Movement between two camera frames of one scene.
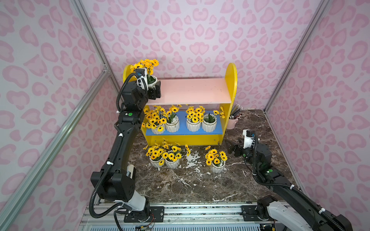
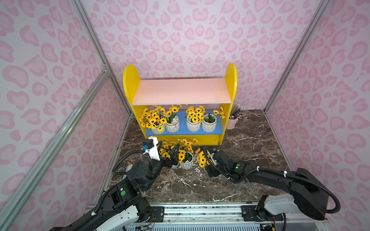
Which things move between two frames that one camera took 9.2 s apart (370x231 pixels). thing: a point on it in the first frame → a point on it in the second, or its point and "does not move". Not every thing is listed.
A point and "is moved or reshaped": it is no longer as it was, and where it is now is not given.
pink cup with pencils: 235,114 does not move
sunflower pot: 155,119 does not move
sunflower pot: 172,124 does not move
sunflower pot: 216,159 is moved or reshaped
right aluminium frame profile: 315,19 does not move
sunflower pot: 149,64 → 165,147
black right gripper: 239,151 → 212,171
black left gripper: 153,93 → 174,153
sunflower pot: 172,154 is moved or reshaped
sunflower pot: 194,117 does not move
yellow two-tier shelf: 191,111 does not move
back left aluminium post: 95,39 does not move
